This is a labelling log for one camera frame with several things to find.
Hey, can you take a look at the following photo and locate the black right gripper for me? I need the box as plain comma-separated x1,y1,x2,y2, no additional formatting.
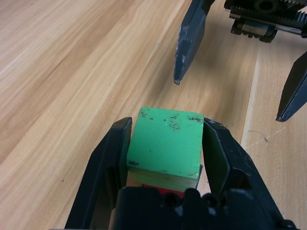
224,0,307,44

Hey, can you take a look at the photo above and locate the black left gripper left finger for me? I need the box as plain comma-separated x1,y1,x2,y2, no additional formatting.
64,116,133,230

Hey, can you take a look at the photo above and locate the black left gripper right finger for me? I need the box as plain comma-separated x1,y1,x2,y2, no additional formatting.
202,117,288,230

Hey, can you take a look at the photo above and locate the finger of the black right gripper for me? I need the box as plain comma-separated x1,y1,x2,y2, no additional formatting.
275,50,307,122
173,0,215,86

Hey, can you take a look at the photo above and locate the green wooden block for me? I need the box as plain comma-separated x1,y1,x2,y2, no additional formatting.
126,107,204,190

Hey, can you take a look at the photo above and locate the red wooden block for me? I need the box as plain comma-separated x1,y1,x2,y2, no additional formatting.
142,184,188,195

